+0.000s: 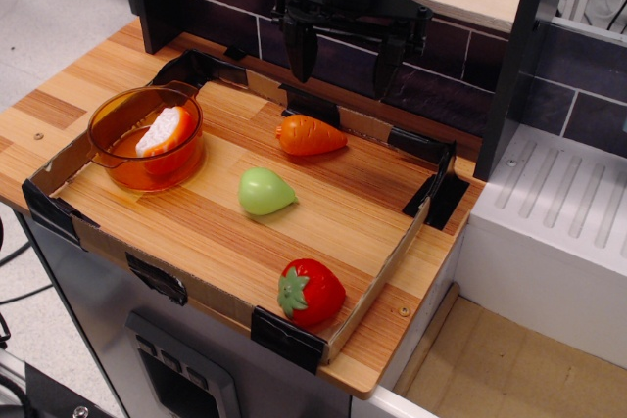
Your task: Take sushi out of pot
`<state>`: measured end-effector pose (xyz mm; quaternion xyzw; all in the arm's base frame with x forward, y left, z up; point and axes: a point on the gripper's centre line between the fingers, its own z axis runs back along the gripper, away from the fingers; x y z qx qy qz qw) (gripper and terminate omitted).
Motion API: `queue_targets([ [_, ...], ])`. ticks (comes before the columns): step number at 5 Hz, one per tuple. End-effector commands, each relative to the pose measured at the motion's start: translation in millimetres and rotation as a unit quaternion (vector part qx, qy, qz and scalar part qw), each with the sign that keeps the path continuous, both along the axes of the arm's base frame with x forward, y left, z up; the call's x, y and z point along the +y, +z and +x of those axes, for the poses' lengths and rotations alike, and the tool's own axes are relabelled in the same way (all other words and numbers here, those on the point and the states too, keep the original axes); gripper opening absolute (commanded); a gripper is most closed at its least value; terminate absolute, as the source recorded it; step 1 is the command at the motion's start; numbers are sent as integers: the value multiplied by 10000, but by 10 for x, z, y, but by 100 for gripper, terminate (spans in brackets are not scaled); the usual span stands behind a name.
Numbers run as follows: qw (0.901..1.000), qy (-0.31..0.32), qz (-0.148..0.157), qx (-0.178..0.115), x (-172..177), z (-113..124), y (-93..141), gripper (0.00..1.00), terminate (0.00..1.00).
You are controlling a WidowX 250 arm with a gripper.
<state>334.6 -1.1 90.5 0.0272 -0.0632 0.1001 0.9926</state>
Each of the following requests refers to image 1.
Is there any white toy sink drainboard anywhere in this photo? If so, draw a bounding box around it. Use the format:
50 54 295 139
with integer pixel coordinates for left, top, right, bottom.
455 126 626 366

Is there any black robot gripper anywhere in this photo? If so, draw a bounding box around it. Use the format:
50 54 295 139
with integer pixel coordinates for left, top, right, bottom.
271 0 433 99

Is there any red toy strawberry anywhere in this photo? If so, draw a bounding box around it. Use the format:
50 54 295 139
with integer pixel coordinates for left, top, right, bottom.
277 258 346 327

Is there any grey toy oven front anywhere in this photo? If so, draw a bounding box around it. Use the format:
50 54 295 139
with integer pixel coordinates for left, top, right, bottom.
125 312 241 418

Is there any orange transparent plastic pot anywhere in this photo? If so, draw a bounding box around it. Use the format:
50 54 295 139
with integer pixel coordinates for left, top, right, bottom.
87 81 205 192

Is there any orange toy carrot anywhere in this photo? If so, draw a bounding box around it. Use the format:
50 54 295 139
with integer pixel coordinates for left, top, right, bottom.
275 115 348 156

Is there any green toy pear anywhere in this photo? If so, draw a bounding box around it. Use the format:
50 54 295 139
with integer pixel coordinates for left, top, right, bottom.
238 167 298 215

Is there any salmon sushi toy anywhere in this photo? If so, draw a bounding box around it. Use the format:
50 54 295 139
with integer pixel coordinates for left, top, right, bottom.
135 106 195 158

